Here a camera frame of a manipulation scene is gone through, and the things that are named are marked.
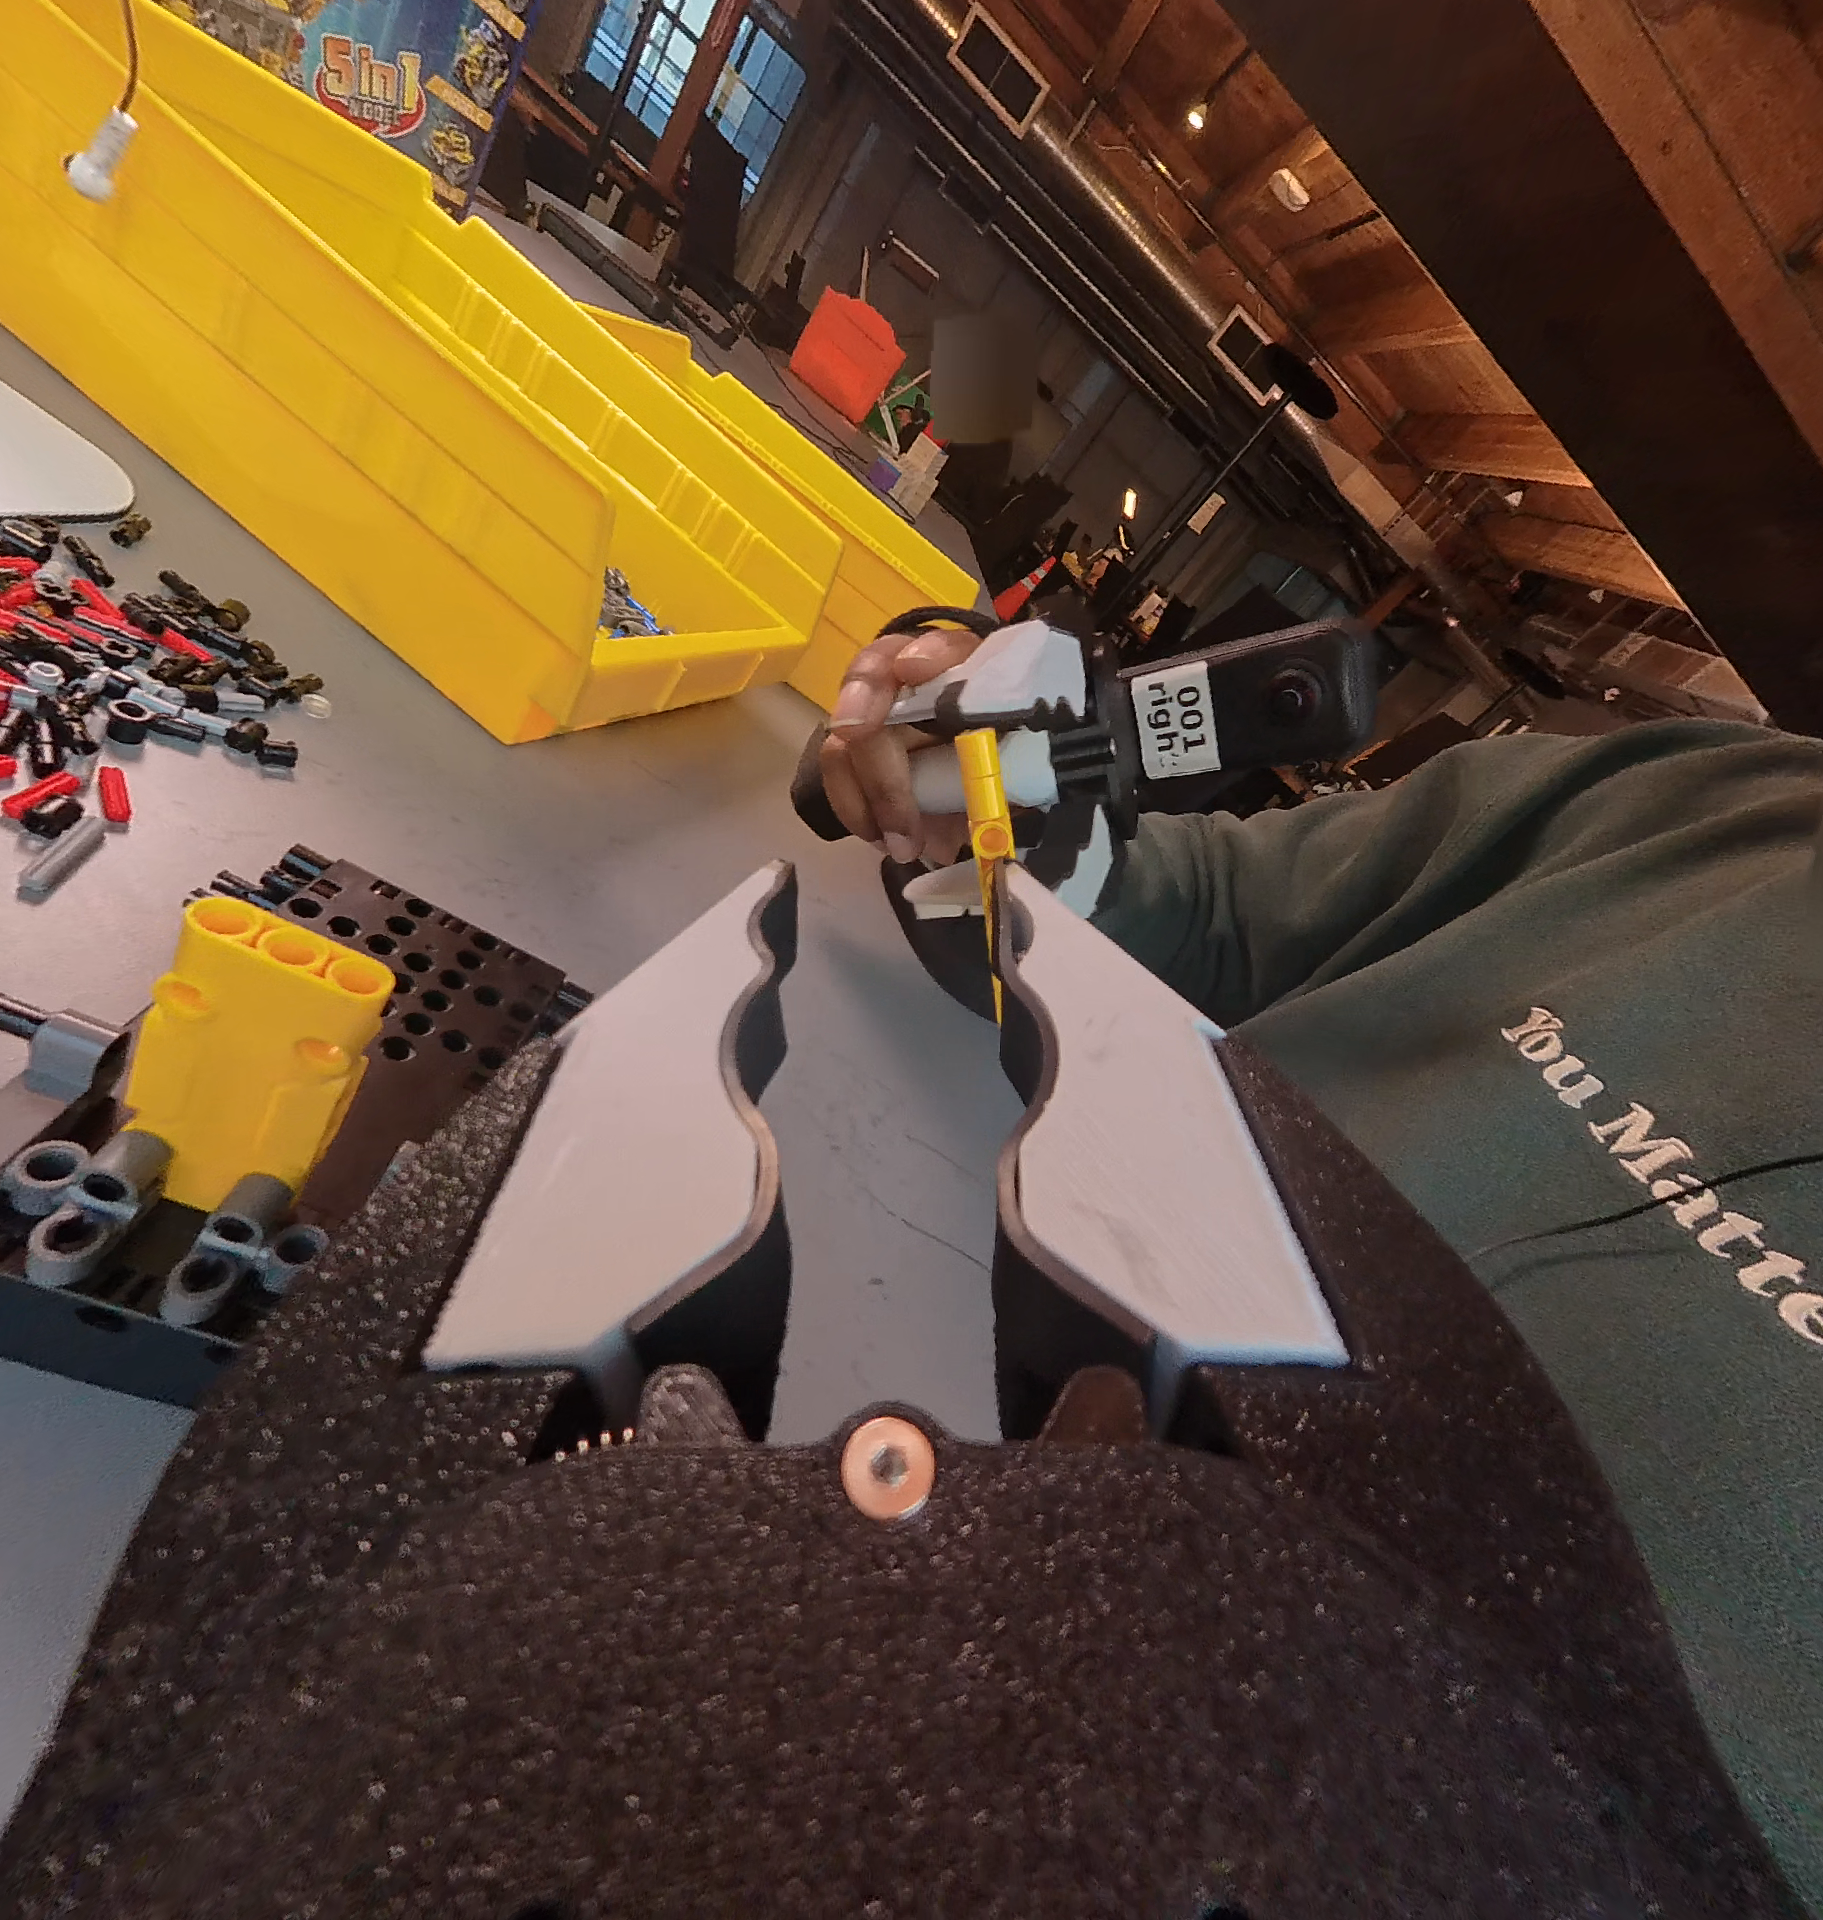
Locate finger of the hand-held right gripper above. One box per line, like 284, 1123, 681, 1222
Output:
928, 622, 1096, 741
911, 741, 1069, 817

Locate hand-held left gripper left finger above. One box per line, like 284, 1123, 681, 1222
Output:
419, 858, 799, 1447

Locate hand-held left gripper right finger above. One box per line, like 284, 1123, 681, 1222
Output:
994, 867, 1353, 1447

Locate long yellow lego beam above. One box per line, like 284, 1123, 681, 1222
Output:
956, 732, 1015, 1039

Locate black lego base block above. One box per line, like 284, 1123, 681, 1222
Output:
0, 844, 589, 1414

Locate pile of small lego parts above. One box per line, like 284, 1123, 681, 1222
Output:
0, 514, 325, 901

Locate person's right hand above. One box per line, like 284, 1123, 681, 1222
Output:
820, 631, 986, 864

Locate yellow storage bin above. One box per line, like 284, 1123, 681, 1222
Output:
581, 299, 986, 712
401, 226, 845, 636
0, 0, 813, 742

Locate person's black pants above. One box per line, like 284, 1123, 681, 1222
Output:
894, 857, 1010, 1027

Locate colourful brick model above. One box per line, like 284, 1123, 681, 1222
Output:
870, 396, 950, 502

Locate orange plastic bin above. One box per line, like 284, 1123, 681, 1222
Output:
786, 287, 906, 426

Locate black earphone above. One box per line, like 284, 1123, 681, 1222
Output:
1465, 1148, 1823, 1278

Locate factory window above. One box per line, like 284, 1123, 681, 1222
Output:
581, 0, 808, 153

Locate blue printed kit box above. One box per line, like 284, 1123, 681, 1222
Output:
160, 0, 527, 218

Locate metal air duct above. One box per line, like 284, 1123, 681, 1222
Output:
835, 0, 1451, 528

